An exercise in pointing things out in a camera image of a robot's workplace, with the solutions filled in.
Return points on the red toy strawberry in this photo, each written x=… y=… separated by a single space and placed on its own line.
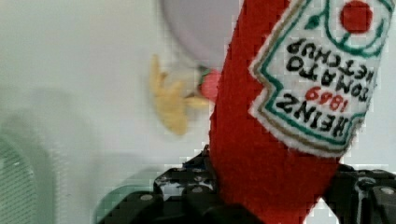
x=208 y=84

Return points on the grey round plate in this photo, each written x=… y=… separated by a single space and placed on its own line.
x=203 y=28

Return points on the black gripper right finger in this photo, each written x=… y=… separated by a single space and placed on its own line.
x=362 y=196

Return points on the red plush ketchup bottle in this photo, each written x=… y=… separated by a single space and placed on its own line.
x=295 y=87

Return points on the green plastic mug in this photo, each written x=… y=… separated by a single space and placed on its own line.
x=130 y=204

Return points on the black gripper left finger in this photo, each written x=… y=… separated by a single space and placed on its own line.
x=191 y=196

